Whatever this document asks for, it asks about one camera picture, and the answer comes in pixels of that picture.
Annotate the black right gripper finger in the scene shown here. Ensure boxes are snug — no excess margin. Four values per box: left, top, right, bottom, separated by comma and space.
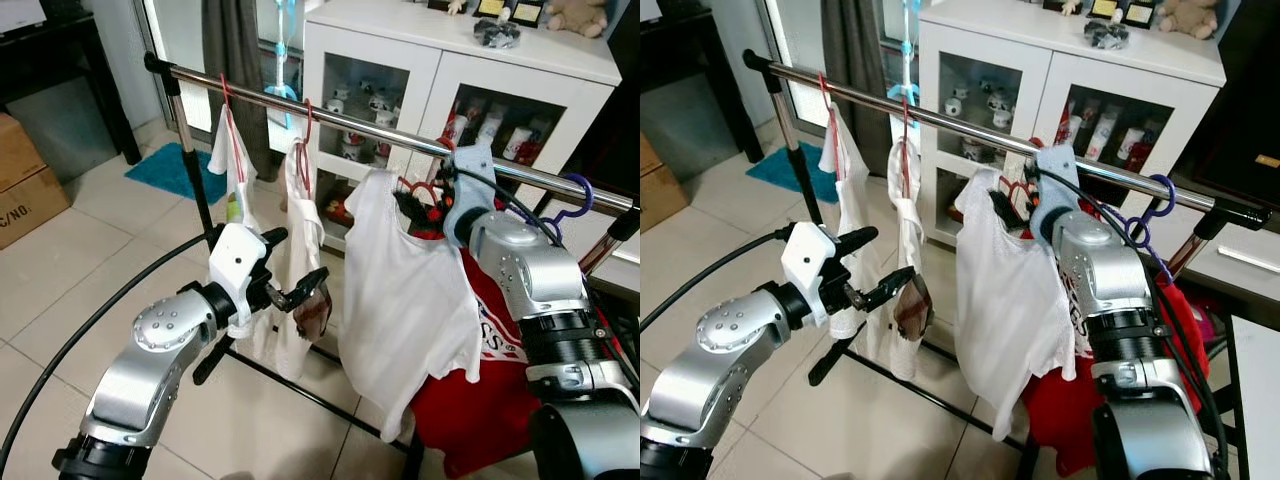
393, 190, 430, 234
990, 189, 1023, 229

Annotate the white shirt dark lettering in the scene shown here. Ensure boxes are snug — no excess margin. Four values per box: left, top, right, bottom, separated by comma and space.
338, 168, 483, 443
953, 168, 1083, 441

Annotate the thin red clothes hanger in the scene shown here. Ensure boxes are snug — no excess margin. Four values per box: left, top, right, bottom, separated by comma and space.
218, 73, 247, 186
895, 95, 916, 199
293, 98, 317, 199
817, 73, 846, 181

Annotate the purple clothes hanger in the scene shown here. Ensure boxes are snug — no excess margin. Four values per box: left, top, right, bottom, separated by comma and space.
538, 173, 596, 243
1125, 175, 1179, 286

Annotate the white shirt brown print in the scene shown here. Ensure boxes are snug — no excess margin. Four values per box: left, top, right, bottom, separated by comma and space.
865, 138, 936, 381
235, 140, 333, 381

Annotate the small white printed shirt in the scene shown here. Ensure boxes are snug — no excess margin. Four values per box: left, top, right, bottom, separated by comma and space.
208, 105, 263, 236
818, 105, 873, 341

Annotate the teal floor mat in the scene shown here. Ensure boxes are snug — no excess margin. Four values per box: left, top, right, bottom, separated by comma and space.
124, 142, 229, 206
745, 142, 839, 206

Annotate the silver black clothes rack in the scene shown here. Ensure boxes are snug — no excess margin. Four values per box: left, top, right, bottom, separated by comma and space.
143, 50, 641, 480
742, 48, 1276, 480

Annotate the white glass-door cabinet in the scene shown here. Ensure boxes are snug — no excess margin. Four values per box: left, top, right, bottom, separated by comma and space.
915, 0, 1229, 251
300, 0, 626, 251

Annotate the red shirt triangle logo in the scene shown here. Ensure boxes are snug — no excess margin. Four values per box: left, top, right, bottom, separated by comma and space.
1020, 250, 1211, 479
408, 225, 576, 479

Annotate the glass ashtray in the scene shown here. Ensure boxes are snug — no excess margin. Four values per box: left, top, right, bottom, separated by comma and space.
1084, 20, 1131, 51
473, 18, 522, 50

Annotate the printed brown cardboard box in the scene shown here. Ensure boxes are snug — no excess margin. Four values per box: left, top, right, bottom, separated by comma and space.
0, 112, 71, 251
640, 135, 691, 233

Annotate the black glossy cabinet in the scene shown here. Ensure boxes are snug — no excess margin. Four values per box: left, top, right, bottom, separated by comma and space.
575, 0, 641, 206
1170, 0, 1280, 211

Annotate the brown plush toy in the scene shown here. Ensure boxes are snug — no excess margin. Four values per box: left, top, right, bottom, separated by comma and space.
543, 0, 609, 39
1158, 0, 1219, 41

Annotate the black side table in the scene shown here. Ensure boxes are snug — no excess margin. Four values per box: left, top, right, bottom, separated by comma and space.
0, 8, 143, 166
640, 8, 766, 166

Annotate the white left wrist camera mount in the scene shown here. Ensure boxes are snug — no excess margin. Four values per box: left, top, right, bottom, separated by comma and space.
208, 223, 271, 339
780, 222, 839, 329

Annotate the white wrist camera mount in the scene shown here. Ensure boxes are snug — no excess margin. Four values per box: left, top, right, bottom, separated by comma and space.
443, 145, 499, 248
780, 222, 839, 329
208, 223, 271, 339
1030, 143, 1079, 246

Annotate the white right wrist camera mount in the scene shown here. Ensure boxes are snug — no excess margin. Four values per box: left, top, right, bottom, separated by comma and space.
443, 145, 499, 248
1030, 143, 1079, 246

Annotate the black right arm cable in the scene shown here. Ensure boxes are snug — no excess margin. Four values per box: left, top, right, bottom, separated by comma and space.
1038, 168, 1233, 473
448, 165, 641, 401

